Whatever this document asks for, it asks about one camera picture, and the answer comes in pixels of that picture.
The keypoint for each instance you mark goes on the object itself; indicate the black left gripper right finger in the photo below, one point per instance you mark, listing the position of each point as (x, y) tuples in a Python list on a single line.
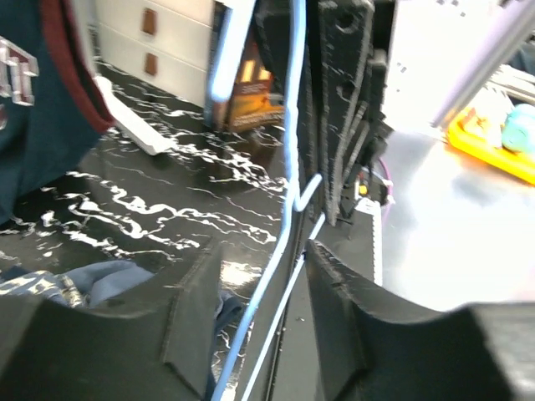
[(375, 345)]

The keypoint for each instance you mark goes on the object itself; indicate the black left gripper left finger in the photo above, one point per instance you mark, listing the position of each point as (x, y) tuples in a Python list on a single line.
[(152, 342)]

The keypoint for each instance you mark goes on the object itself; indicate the grey-blue tank top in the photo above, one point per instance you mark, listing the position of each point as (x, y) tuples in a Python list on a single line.
[(86, 286)]

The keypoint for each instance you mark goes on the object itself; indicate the light blue wire hanger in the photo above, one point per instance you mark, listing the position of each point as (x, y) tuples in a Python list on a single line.
[(257, 176)]

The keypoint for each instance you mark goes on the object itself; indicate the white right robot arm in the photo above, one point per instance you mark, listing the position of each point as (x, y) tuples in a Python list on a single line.
[(340, 94)]

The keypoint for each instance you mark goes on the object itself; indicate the navy maroon-trimmed tank top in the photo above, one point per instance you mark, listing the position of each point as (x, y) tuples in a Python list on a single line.
[(52, 112)]

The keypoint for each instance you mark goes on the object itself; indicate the white clothes rack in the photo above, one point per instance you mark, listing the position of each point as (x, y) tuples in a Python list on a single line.
[(146, 137)]

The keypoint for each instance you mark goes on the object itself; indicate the yellow tray with toys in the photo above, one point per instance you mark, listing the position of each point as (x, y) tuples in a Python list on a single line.
[(496, 131)]

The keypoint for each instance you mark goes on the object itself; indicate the stack of books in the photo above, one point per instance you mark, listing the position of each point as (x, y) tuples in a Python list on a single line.
[(254, 101)]

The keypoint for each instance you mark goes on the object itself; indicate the white drawer cabinet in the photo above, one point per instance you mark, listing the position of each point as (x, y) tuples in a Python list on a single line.
[(165, 43)]

